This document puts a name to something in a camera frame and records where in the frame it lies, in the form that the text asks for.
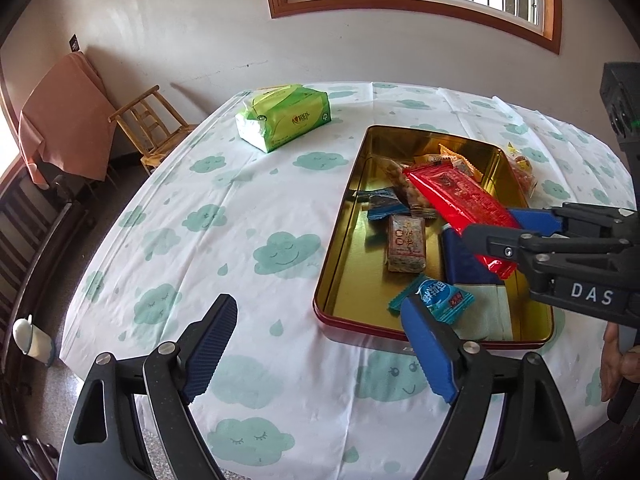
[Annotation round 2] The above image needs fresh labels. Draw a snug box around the red snack packet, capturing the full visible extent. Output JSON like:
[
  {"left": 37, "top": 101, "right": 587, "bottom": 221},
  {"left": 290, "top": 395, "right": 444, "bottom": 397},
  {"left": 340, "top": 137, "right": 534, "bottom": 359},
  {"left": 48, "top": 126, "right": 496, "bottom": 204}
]
[{"left": 402, "top": 162, "right": 523, "bottom": 281}]

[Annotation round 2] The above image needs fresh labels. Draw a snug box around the dark blue candy packet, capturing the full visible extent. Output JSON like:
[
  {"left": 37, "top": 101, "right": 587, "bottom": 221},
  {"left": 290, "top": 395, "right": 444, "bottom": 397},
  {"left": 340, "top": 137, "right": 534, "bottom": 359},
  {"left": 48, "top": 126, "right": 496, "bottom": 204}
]
[{"left": 356, "top": 187, "right": 411, "bottom": 221}]

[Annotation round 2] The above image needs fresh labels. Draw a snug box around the speckled grey snack packet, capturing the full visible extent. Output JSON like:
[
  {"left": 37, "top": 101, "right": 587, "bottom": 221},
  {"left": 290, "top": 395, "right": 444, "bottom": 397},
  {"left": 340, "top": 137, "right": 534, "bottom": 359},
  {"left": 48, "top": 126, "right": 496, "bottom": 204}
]
[{"left": 385, "top": 214, "right": 427, "bottom": 273}]

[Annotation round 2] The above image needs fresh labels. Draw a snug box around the brown nut snack packet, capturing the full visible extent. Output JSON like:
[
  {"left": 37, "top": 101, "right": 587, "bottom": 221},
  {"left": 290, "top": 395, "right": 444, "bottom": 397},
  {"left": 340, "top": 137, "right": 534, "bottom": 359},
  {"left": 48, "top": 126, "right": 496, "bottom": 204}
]
[{"left": 385, "top": 157, "right": 441, "bottom": 218}]

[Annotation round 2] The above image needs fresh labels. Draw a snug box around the cloud printed tablecloth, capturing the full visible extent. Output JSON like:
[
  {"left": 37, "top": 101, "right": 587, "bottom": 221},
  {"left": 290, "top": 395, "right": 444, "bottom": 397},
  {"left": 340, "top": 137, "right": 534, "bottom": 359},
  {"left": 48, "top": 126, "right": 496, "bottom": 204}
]
[{"left": 59, "top": 81, "right": 636, "bottom": 480}]

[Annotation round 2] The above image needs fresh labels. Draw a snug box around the navy and white box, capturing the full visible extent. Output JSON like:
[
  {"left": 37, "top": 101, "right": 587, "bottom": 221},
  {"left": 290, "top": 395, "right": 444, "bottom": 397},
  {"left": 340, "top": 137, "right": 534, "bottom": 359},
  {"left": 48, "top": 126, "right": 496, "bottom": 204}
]
[{"left": 440, "top": 227, "right": 516, "bottom": 343}]

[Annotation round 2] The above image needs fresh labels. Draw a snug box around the orange snack packet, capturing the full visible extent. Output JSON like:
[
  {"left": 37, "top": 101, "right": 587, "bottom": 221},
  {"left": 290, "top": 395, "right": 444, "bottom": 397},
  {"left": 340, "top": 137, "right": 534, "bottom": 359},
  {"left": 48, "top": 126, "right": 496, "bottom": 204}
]
[{"left": 439, "top": 143, "right": 483, "bottom": 181}]

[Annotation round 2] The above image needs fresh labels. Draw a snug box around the orange cloth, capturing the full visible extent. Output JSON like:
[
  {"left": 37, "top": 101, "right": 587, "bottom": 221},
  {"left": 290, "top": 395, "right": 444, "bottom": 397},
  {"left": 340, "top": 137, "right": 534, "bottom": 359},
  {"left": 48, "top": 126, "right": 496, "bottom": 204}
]
[{"left": 19, "top": 52, "right": 118, "bottom": 186}]

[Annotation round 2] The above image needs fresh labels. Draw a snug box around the wooden framed window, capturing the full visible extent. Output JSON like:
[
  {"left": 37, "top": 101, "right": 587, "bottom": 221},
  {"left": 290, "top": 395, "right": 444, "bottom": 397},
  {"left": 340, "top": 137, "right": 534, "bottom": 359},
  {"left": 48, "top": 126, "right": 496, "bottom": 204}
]
[{"left": 260, "top": 0, "right": 563, "bottom": 56}]

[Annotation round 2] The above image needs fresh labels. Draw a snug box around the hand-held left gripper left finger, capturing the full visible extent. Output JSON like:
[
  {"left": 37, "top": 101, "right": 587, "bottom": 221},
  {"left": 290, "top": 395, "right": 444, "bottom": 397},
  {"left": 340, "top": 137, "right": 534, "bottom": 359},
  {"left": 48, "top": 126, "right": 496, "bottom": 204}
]
[{"left": 57, "top": 294, "right": 238, "bottom": 480}]

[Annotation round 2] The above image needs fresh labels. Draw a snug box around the light wooden chair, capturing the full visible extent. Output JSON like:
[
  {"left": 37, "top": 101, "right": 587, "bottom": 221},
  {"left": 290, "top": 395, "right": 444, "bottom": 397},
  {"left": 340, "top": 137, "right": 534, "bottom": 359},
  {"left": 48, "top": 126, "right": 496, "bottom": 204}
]
[{"left": 109, "top": 85, "right": 198, "bottom": 176}]

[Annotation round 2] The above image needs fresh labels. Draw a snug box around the person's right hand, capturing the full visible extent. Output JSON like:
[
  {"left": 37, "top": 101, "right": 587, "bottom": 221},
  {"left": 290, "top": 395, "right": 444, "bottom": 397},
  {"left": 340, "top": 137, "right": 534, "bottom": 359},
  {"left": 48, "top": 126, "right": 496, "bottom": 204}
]
[{"left": 600, "top": 322, "right": 640, "bottom": 403}]

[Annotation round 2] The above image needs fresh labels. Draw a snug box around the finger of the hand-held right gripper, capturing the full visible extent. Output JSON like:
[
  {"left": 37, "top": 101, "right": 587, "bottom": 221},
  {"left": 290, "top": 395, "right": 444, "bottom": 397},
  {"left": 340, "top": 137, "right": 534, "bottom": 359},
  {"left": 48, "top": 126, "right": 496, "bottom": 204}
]
[
  {"left": 510, "top": 202, "right": 638, "bottom": 238},
  {"left": 462, "top": 225, "right": 631, "bottom": 271}
]

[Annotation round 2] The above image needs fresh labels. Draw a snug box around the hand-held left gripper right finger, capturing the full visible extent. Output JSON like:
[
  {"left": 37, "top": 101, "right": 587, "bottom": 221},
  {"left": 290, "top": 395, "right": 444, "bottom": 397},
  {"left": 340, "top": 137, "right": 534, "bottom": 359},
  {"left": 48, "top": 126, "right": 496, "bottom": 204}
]
[{"left": 400, "top": 296, "right": 583, "bottom": 480}]

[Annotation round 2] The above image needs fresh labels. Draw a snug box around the dark wooden bench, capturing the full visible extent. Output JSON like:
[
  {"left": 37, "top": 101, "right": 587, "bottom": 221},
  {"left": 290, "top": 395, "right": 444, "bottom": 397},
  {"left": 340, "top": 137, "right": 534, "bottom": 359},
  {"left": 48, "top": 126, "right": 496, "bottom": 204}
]
[{"left": 0, "top": 162, "right": 93, "bottom": 480}]

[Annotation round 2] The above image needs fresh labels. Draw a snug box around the gold tin box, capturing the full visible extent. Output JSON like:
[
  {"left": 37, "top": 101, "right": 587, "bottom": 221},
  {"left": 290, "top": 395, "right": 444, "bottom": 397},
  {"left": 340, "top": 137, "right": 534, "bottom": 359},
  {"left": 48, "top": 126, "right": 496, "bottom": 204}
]
[{"left": 313, "top": 125, "right": 556, "bottom": 356}]

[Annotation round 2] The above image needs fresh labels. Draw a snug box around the green tissue pack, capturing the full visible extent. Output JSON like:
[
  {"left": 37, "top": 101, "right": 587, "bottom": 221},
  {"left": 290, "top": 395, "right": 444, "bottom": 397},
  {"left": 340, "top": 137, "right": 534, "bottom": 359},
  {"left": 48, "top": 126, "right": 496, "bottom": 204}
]
[{"left": 235, "top": 85, "right": 332, "bottom": 153}]

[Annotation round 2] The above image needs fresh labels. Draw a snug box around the white mug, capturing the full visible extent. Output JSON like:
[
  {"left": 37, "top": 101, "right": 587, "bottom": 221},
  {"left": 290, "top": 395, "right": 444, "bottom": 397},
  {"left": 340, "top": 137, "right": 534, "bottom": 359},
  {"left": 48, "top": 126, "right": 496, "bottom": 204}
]
[{"left": 12, "top": 314, "right": 54, "bottom": 362}]

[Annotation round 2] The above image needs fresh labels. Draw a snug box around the brown snack bag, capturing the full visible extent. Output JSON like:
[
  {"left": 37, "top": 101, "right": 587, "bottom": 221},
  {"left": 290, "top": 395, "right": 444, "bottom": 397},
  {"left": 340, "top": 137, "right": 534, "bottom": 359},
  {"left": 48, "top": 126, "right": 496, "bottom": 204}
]
[{"left": 505, "top": 142, "right": 540, "bottom": 200}]

